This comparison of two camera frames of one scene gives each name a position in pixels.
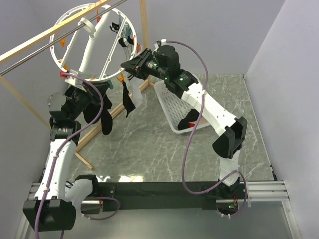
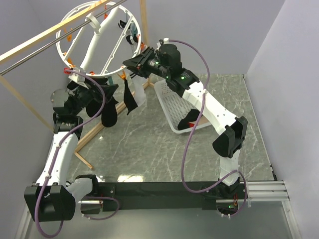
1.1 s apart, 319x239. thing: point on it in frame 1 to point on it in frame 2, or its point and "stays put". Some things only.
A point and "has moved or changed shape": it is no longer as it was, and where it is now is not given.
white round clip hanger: [93, 36] to [93, 21]
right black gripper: [136, 66] stays put
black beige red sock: [191, 120] stays put
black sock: [127, 103] has moved or changed shape
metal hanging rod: [7, 68] stays put
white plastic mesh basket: [175, 108] stays put
